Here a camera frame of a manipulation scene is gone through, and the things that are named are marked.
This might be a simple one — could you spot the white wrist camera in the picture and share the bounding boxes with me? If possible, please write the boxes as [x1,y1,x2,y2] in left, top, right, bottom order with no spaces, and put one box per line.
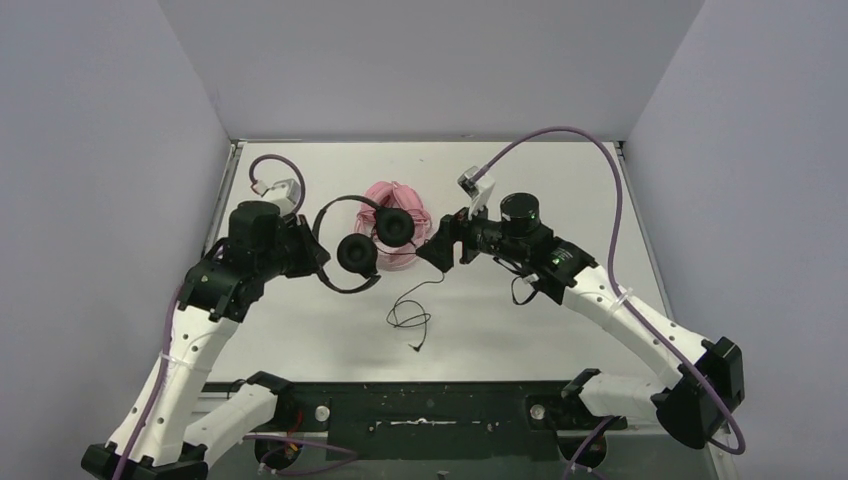
[457,166,495,218]
[251,178,303,216]

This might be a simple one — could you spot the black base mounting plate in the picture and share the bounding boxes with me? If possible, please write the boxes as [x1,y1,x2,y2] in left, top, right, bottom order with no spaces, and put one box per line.
[163,370,697,465]

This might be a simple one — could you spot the pink over-ear headphones with cable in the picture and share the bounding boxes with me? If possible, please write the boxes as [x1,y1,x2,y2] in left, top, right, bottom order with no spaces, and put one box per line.
[354,181,432,271]

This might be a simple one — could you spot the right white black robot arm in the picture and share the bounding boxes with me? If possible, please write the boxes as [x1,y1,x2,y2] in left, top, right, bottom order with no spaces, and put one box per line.
[416,193,745,449]

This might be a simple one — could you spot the black on-ear headphones with cable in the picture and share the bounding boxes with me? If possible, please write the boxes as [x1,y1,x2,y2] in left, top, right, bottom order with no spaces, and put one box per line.
[312,194,445,352]

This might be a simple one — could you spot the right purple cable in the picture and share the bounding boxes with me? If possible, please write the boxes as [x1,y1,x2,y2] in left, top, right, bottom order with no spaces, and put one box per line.
[470,127,747,480]

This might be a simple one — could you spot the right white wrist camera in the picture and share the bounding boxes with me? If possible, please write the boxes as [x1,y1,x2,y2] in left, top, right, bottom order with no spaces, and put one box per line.
[457,166,495,218]

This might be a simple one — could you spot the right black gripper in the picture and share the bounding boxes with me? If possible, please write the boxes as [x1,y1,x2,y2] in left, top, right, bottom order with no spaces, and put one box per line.
[419,193,528,271]

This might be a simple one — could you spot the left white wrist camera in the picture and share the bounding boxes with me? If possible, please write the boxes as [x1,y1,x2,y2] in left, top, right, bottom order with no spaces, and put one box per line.
[251,178,303,216]

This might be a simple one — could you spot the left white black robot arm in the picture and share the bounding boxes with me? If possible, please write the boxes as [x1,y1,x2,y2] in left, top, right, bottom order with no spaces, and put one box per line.
[81,201,330,479]

